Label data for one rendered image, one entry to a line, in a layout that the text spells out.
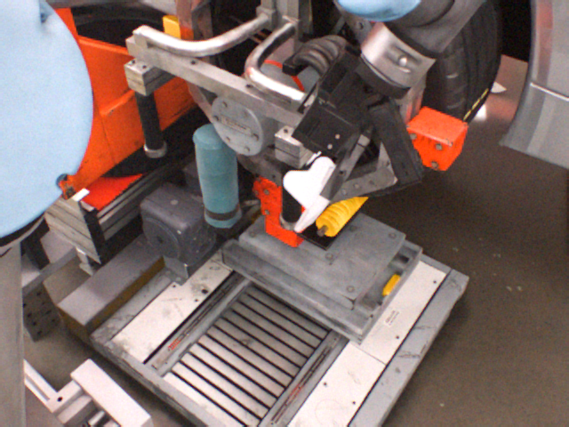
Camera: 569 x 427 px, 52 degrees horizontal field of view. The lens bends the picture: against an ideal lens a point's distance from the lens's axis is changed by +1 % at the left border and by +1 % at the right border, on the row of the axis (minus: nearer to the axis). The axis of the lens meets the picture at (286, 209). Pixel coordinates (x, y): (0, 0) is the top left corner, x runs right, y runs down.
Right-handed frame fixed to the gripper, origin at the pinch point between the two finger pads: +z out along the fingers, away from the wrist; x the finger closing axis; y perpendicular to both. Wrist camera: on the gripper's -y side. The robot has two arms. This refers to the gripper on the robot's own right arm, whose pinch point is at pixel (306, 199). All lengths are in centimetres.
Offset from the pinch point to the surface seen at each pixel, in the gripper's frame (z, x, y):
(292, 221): 18.0, -20.0, -6.0
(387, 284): 51, -64, -52
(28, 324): 112, -46, 30
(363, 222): 48, -81, -41
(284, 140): 3.3, -17.2, 3.9
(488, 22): -22, -50, -20
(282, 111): 0.8, -20.5, 6.3
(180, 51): 5.9, -30.7, 25.0
